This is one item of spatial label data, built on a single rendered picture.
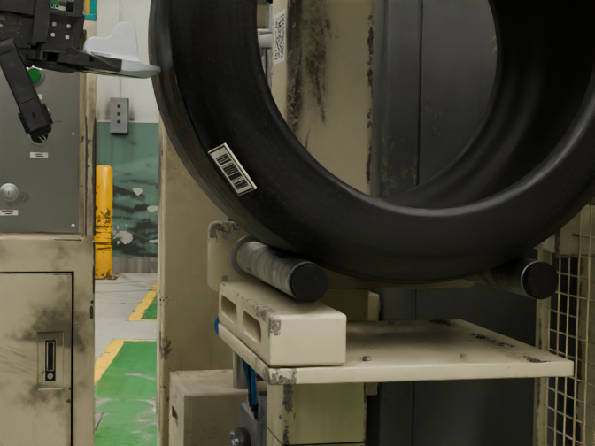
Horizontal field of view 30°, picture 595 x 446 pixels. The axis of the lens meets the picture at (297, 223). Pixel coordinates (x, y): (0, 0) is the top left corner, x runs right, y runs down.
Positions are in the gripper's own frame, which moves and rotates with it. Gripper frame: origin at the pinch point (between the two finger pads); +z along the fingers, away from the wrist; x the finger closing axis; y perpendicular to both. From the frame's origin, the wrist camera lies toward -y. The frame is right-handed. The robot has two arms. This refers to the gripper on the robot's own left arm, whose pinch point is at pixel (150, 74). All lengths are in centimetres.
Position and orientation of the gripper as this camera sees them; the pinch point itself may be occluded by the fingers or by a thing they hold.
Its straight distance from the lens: 132.1
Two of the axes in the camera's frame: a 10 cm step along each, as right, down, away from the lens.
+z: 9.6, 1.2, 2.3
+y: 1.3, -9.9, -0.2
